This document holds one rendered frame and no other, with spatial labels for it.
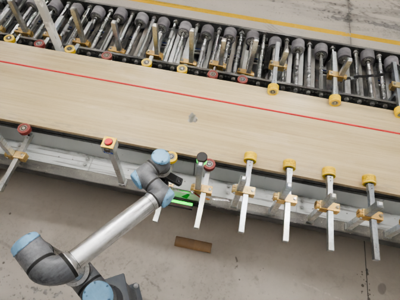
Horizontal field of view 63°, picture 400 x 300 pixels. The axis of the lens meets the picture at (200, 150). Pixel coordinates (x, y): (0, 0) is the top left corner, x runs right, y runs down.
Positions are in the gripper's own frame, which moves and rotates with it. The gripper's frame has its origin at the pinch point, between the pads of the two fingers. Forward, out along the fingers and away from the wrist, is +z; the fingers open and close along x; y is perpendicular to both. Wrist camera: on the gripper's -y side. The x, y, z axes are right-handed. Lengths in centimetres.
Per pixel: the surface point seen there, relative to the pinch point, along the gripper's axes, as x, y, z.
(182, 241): 6, -10, 89
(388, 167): -47, -137, 7
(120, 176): -6.3, 32.9, 13.0
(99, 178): -8, 50, 27
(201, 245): 6, -26, 89
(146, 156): -28.1, 23.1, 21.3
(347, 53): -156, -116, 12
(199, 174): -6.4, -17.4, -11.7
